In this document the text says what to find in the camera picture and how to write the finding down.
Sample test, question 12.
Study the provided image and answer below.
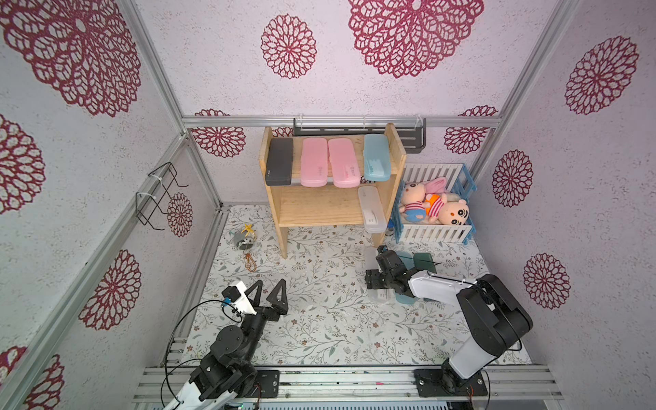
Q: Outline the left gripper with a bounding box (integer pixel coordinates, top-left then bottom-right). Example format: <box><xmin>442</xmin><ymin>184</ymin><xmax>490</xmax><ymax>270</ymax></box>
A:
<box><xmin>239</xmin><ymin>279</ymin><xmax>287</xmax><ymax>365</ymax></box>

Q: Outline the orange striped plush doll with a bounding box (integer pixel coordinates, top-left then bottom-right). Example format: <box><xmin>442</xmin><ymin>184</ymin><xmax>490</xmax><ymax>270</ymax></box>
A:
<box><xmin>424</xmin><ymin>192</ymin><xmax>470</xmax><ymax>226</ymax></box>

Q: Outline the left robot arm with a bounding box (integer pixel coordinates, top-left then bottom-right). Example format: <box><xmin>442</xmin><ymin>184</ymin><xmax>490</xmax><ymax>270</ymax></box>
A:
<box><xmin>163</xmin><ymin>279</ymin><xmax>289</xmax><ymax>409</ymax></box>

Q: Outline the pink plush doll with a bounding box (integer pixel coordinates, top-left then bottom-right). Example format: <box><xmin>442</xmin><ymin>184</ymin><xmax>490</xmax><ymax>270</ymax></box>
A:
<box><xmin>399</xmin><ymin>177</ymin><xmax>448</xmax><ymax>223</ymax></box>

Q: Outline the black wall shelf rack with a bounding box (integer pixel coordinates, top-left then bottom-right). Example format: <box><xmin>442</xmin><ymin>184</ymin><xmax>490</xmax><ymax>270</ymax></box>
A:
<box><xmin>292</xmin><ymin>119</ymin><xmax>427</xmax><ymax>154</ymax></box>

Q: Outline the wooden two-tier shelf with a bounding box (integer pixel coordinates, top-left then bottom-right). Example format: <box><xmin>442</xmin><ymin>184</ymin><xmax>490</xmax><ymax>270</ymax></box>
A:
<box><xmin>259</xmin><ymin>123</ymin><xmax>407</xmax><ymax>259</ymax></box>

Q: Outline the small toy with yellow star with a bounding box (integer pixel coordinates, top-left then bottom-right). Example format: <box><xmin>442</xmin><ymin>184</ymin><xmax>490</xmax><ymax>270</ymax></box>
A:
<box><xmin>232</xmin><ymin>224</ymin><xmax>257</xmax><ymax>273</ymax></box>

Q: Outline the right pink pencil case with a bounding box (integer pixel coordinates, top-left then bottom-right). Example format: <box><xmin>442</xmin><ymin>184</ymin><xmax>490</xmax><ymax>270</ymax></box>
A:
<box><xmin>328</xmin><ymin>138</ymin><xmax>361</xmax><ymax>188</ymax></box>

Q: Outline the dark green pencil case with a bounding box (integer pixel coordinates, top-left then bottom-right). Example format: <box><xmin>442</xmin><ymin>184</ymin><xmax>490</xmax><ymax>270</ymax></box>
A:
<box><xmin>413</xmin><ymin>253</ymin><xmax>437</xmax><ymax>273</ymax></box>

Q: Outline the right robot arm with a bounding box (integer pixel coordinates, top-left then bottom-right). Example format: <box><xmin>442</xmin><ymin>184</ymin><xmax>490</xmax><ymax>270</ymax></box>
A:
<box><xmin>365</xmin><ymin>245</ymin><xmax>533</xmax><ymax>392</ymax></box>

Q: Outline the clear pencil case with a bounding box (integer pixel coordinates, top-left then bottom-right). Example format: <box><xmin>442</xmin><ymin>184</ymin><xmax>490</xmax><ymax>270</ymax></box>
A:
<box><xmin>358</xmin><ymin>186</ymin><xmax>388</xmax><ymax>235</ymax></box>
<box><xmin>364</xmin><ymin>248</ymin><xmax>394</xmax><ymax>303</ymax></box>

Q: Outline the left pink pencil case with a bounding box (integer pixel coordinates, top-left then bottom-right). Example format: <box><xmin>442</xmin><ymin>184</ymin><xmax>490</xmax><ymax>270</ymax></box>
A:
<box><xmin>300</xmin><ymin>138</ymin><xmax>328</xmax><ymax>188</ymax></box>

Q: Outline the teal pencil case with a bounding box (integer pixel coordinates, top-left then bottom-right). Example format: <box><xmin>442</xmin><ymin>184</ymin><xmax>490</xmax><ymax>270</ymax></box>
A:
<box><xmin>395</xmin><ymin>250</ymin><xmax>416</xmax><ymax>305</ymax></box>

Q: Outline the blue white toy crib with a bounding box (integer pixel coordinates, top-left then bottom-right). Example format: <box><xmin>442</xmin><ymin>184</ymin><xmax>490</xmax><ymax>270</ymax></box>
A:
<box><xmin>391</xmin><ymin>164</ymin><xmax>476</xmax><ymax>244</ymax></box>

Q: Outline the light blue upper pencil case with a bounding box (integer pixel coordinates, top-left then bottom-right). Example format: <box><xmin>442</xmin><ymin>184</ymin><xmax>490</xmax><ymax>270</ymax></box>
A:
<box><xmin>363</xmin><ymin>133</ymin><xmax>391</xmax><ymax>182</ymax></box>

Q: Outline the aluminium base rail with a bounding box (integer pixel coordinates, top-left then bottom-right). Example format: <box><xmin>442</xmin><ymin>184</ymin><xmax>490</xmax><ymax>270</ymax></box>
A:
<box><xmin>127</xmin><ymin>343</ymin><xmax>564</xmax><ymax>408</ymax></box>

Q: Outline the black wire wall rack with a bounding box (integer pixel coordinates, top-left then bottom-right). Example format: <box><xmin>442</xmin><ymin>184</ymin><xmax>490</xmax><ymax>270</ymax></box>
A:
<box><xmin>134</xmin><ymin>162</ymin><xmax>188</xmax><ymax>232</ymax></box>

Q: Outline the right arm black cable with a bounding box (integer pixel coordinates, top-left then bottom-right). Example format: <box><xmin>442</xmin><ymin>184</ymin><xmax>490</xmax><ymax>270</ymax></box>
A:
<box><xmin>424</xmin><ymin>271</ymin><xmax>524</xmax><ymax>410</ymax></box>

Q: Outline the black pencil case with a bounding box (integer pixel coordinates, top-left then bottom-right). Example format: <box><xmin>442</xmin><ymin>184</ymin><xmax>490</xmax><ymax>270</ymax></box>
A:
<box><xmin>265</xmin><ymin>138</ymin><xmax>294</xmax><ymax>186</ymax></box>

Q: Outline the pink pencil case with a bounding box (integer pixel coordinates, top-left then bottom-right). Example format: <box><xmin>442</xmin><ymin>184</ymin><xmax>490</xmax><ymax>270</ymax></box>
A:
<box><xmin>328</xmin><ymin>138</ymin><xmax>361</xmax><ymax>188</ymax></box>
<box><xmin>300</xmin><ymin>138</ymin><xmax>328</xmax><ymax>188</ymax></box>

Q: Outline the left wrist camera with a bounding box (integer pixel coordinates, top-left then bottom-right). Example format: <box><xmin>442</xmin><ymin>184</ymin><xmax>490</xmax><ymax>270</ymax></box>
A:
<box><xmin>221</xmin><ymin>280</ymin><xmax>257</xmax><ymax>315</ymax></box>

